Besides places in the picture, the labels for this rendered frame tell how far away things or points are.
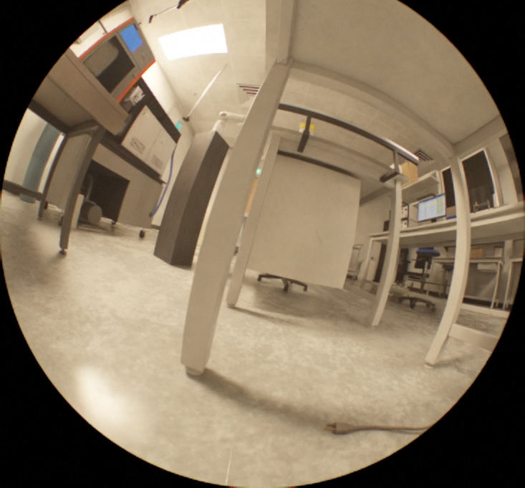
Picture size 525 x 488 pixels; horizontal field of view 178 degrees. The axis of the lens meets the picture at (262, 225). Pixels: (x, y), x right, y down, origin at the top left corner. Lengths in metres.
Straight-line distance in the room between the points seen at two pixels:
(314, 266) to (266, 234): 0.29
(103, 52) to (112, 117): 0.36
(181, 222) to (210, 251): 0.97
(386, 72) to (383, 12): 0.21
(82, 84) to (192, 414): 0.98
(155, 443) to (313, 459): 0.23
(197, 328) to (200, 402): 0.15
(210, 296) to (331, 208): 0.75
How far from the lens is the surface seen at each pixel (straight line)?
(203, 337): 0.33
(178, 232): 1.24
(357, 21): 0.58
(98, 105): 0.87
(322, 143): 0.90
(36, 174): 2.23
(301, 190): 0.88
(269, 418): 0.38
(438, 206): 2.43
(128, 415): 0.35
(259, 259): 0.81
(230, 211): 0.28
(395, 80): 0.66
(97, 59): 1.00
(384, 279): 0.99
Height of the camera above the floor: 0.31
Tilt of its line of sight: 7 degrees up
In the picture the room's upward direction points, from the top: 15 degrees clockwise
